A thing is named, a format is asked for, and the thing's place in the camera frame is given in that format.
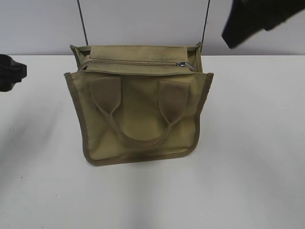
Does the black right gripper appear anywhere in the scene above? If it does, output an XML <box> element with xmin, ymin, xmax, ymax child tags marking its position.
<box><xmin>222</xmin><ymin>0</ymin><xmax>305</xmax><ymax>49</ymax></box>

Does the silver zipper pull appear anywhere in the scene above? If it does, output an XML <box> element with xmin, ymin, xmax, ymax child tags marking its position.
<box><xmin>176</xmin><ymin>62</ymin><xmax>188</xmax><ymax>67</ymax></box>

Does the yellow canvas tote bag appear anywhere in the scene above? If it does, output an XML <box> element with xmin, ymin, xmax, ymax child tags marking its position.
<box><xmin>65</xmin><ymin>43</ymin><xmax>214</xmax><ymax>166</ymax></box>

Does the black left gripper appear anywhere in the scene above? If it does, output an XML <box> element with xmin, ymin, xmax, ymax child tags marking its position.
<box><xmin>0</xmin><ymin>54</ymin><xmax>27</xmax><ymax>92</ymax></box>

